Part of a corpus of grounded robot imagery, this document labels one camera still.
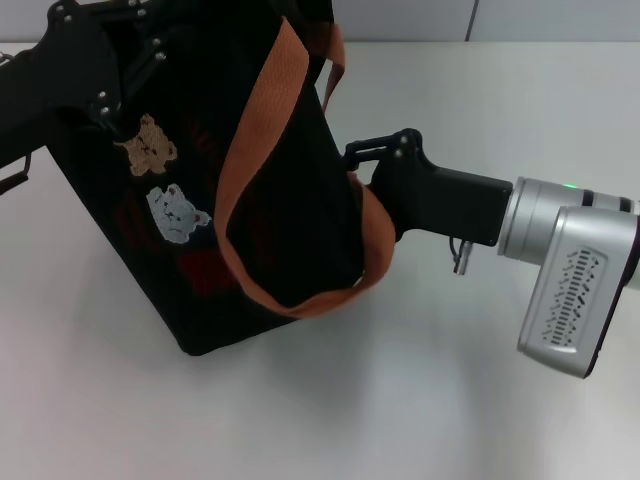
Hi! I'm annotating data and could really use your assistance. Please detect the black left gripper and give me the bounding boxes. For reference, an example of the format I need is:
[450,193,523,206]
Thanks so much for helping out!
[0,0,168,170]

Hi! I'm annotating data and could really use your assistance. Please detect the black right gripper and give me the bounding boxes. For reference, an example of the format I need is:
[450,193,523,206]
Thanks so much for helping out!
[343,128,515,248]

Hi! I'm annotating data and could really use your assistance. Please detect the black food bag orange handles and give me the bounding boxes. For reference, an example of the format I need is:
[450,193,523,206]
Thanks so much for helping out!
[47,0,399,357]

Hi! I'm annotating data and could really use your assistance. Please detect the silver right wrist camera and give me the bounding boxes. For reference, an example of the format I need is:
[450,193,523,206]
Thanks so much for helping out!
[517,204,640,381]

